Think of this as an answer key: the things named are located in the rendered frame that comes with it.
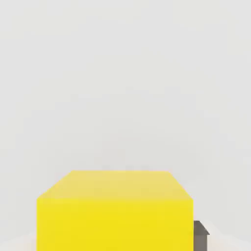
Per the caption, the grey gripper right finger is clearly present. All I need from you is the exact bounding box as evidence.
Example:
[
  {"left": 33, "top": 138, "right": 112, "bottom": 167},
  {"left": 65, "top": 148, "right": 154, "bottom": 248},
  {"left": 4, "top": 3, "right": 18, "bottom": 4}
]
[{"left": 193, "top": 220, "right": 235, "bottom": 251}]

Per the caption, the small yellow cube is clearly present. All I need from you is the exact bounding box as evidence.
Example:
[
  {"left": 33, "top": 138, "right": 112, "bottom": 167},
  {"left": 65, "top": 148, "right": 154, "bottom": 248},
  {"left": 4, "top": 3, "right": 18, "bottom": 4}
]
[{"left": 36, "top": 170, "right": 194, "bottom": 251}]

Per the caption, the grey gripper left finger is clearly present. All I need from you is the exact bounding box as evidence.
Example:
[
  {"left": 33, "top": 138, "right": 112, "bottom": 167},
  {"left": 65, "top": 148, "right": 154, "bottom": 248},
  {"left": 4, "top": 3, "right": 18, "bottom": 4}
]
[{"left": 15, "top": 232, "right": 38, "bottom": 251}]

